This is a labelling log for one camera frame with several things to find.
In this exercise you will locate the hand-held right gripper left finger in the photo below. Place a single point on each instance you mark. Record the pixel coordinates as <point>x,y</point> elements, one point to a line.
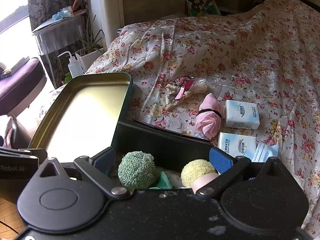
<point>103,159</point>

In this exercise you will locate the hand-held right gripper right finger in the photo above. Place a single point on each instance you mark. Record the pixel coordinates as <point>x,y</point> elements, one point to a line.
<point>220,158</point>

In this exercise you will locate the white tissue pack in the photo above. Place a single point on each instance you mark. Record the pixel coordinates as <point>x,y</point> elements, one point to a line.
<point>235,145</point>
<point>241,115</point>

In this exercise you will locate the brown tape roll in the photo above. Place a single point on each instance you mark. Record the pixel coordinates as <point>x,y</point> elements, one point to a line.
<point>203,180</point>

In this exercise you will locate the yellow knitted scrubber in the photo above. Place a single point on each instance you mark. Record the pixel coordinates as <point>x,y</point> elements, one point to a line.
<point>195,171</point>

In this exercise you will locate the green knitted scrubber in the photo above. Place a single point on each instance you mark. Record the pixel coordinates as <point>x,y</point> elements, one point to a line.
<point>136,170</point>

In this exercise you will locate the pink cloth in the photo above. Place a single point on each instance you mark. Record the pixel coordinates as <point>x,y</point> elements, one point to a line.
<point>207,125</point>

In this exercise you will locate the blue face mask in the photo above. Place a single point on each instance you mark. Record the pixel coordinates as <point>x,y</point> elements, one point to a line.
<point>267,151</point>

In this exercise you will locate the gold metal tin tray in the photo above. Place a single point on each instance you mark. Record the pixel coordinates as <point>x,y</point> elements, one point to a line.
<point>87,105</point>

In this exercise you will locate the black storage box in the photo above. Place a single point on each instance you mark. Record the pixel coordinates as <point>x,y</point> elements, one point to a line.
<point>162,142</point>

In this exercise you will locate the black stool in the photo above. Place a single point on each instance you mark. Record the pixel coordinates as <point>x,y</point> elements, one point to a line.
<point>22,135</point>

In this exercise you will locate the pink towel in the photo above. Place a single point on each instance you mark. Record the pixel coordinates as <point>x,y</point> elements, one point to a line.
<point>8,132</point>

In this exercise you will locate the purple chair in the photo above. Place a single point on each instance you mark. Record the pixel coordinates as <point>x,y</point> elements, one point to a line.
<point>20,87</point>

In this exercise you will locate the green spray bottle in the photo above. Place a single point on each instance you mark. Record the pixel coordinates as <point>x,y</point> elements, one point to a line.
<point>68,78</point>

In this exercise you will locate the white wash bottle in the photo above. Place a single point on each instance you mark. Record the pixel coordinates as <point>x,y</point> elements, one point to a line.
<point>73,67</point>

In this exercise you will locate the dark book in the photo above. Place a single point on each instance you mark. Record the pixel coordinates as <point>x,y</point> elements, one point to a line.
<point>17,66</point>

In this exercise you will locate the floral bedspread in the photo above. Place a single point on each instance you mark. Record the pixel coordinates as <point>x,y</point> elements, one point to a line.
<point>225,55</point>

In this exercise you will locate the potted plant in white pot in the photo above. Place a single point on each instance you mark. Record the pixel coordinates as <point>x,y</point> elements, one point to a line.
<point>90,56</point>

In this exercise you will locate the side table with grey cover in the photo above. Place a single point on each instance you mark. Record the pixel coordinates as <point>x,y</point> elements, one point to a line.
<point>60,35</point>

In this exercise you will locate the crumpled blue mask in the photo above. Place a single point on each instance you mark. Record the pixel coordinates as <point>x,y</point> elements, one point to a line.
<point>61,14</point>

